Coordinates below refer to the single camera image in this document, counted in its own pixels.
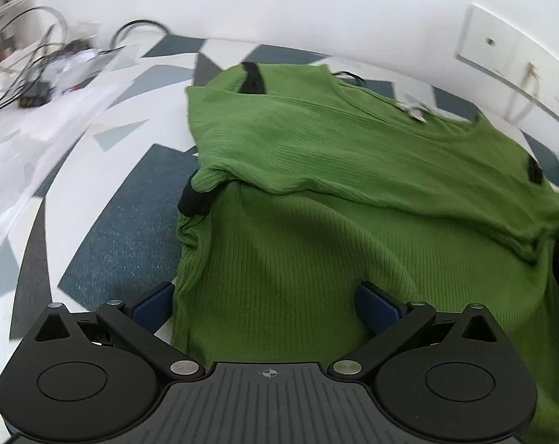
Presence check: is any green knit sweater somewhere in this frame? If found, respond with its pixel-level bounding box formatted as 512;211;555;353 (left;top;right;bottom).
172;63;559;443

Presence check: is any geometric patterned table cloth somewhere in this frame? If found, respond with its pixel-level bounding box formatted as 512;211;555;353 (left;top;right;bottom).
0;31;559;348

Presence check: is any black usb charger hub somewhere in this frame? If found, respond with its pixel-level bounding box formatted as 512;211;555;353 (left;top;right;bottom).
19;80;53;108

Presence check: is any white plugged cable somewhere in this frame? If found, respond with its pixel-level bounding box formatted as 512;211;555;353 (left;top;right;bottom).
507;61;545;125

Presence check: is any black cable loop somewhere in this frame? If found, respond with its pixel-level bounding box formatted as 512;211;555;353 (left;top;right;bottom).
108;19;174;49

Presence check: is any white wall socket plate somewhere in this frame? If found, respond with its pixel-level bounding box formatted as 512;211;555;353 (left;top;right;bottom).
457;4;559;119

